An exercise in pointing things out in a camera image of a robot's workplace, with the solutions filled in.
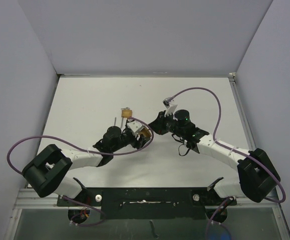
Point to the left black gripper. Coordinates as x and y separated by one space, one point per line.
138 142

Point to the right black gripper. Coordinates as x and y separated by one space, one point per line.
159 124

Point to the brass padlock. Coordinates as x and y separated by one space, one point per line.
145 132
125 114

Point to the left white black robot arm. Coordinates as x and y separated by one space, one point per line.
46 173

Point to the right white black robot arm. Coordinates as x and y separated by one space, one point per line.
257 176

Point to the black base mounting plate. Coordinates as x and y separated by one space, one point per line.
153 203

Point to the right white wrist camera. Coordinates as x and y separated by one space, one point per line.
170 106

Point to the aluminium frame rail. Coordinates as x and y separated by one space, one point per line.
277 209

